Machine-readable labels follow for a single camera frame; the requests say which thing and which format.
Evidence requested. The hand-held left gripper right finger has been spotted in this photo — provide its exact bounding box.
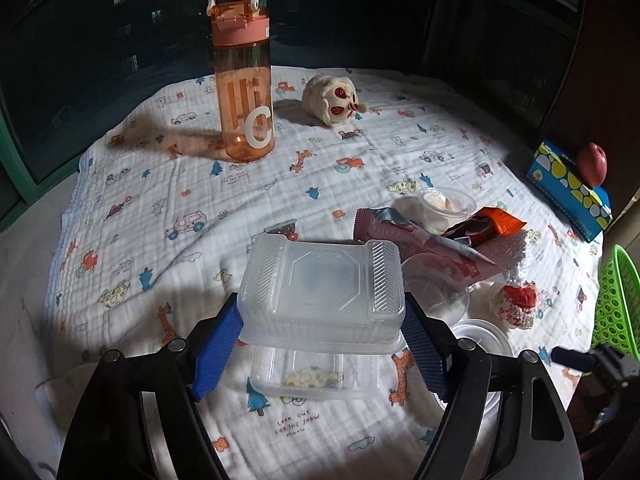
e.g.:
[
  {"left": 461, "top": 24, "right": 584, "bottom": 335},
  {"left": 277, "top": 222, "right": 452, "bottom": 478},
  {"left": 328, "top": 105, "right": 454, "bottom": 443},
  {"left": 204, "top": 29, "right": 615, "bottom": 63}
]
[{"left": 400, "top": 291, "right": 583, "bottom": 480}]

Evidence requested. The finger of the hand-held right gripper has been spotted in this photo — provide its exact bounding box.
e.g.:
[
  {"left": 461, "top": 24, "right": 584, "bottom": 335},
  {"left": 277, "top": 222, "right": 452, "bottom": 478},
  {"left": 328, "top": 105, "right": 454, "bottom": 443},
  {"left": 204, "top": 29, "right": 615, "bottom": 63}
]
[{"left": 551, "top": 344, "right": 635, "bottom": 390}]

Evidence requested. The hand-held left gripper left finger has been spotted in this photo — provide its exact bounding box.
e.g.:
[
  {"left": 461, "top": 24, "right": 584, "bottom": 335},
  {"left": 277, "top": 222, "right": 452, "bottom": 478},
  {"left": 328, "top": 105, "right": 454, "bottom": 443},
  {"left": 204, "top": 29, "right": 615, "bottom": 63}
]
[{"left": 57, "top": 292, "right": 246, "bottom": 480}]

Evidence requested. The clear plastic cup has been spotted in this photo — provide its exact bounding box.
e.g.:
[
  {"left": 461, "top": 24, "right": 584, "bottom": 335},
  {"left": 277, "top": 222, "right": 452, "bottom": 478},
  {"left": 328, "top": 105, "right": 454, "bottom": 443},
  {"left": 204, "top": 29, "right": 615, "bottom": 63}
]
[{"left": 401, "top": 254, "right": 473, "bottom": 328}]

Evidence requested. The green plastic basket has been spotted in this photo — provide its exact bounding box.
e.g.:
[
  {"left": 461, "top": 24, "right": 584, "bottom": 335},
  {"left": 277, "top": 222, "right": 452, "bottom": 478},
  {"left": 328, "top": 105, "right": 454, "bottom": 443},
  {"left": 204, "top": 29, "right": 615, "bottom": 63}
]
[{"left": 590, "top": 244, "right": 640, "bottom": 376}]

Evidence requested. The clear plastic clamshell container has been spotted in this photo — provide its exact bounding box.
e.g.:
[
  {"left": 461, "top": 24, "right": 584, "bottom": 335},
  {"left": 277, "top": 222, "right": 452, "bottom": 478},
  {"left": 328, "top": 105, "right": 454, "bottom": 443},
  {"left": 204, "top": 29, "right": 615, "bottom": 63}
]
[{"left": 239, "top": 234, "right": 407, "bottom": 402}]

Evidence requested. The orange snack packet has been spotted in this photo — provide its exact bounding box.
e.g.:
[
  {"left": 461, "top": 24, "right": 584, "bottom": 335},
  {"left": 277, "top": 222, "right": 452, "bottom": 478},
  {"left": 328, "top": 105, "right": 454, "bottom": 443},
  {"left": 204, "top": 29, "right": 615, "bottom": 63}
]
[{"left": 442, "top": 206, "right": 527, "bottom": 247}]

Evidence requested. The white plastic lid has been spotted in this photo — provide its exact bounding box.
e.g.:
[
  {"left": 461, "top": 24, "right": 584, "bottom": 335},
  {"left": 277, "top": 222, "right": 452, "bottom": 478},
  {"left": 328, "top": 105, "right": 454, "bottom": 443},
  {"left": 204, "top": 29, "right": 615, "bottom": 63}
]
[{"left": 450, "top": 319, "right": 515, "bottom": 358}]

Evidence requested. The crumpled red white wrapper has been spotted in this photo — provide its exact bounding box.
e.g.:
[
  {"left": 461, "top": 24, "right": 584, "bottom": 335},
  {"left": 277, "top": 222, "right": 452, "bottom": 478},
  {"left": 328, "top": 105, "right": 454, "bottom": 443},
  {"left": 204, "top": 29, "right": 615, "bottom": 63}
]
[{"left": 487, "top": 280, "right": 538, "bottom": 331}]

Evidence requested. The pink snack wrapper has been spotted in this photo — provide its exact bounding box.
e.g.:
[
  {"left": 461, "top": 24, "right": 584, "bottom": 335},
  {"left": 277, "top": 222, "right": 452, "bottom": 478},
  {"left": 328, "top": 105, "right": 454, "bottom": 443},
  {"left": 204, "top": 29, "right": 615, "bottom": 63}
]
[{"left": 353, "top": 207, "right": 501, "bottom": 281}]

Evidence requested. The small clear food cup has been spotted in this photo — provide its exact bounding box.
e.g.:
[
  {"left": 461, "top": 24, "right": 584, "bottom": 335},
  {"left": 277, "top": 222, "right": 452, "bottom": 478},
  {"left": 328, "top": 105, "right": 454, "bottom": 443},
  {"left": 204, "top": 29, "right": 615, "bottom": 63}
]
[{"left": 419, "top": 187, "right": 477, "bottom": 233}]

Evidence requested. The printed white blanket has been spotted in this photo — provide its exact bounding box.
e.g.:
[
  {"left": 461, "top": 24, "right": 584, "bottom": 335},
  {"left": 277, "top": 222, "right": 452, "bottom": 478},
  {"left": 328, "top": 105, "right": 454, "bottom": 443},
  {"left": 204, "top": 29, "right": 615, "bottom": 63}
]
[{"left": 42, "top": 66, "right": 601, "bottom": 480}]

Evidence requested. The blue tissue box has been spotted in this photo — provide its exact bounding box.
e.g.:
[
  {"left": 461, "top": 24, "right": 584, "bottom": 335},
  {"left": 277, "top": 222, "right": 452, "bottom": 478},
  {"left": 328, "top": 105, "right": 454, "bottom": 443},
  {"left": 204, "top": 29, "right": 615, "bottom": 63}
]
[{"left": 525, "top": 139, "right": 614, "bottom": 241}]

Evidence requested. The red apple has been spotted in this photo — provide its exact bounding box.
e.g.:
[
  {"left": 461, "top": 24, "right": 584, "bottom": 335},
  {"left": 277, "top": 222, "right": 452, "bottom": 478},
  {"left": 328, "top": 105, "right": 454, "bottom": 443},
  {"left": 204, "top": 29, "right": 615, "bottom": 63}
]
[{"left": 577, "top": 142, "right": 608, "bottom": 188}]

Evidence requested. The orange water bottle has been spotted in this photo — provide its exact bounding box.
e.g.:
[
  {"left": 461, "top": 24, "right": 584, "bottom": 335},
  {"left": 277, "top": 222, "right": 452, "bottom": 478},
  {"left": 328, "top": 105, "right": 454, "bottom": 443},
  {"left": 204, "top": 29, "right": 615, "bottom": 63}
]
[{"left": 207, "top": 0, "right": 276, "bottom": 163}]

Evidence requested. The white plush toy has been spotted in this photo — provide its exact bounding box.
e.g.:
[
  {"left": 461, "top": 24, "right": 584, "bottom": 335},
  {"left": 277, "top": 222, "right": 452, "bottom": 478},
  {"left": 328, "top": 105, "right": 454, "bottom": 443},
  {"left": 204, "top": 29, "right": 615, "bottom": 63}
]
[{"left": 301, "top": 74, "right": 369, "bottom": 126}]

